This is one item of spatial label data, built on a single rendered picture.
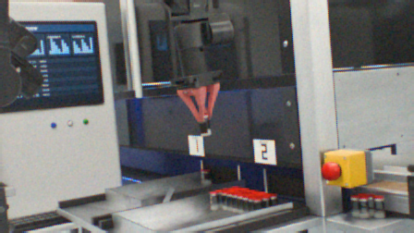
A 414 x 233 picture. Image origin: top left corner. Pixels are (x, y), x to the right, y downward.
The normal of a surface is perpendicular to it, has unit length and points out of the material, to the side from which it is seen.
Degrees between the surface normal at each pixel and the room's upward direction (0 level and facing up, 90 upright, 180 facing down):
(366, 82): 90
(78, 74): 90
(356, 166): 90
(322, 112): 90
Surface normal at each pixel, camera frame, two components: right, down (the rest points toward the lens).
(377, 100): 0.53, 0.00
